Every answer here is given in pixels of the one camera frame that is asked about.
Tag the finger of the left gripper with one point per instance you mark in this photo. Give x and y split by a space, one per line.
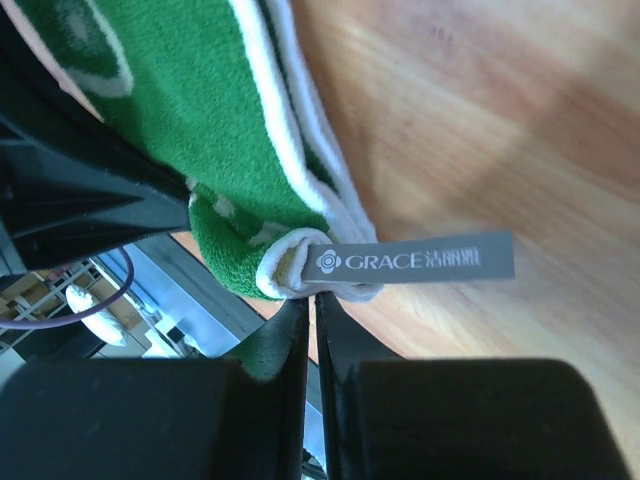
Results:
71 187

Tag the green dinosaur pattern towel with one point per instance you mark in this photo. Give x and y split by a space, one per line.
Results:
220 92

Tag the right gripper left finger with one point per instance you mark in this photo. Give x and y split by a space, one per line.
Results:
238 416

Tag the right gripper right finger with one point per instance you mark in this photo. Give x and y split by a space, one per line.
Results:
387 417

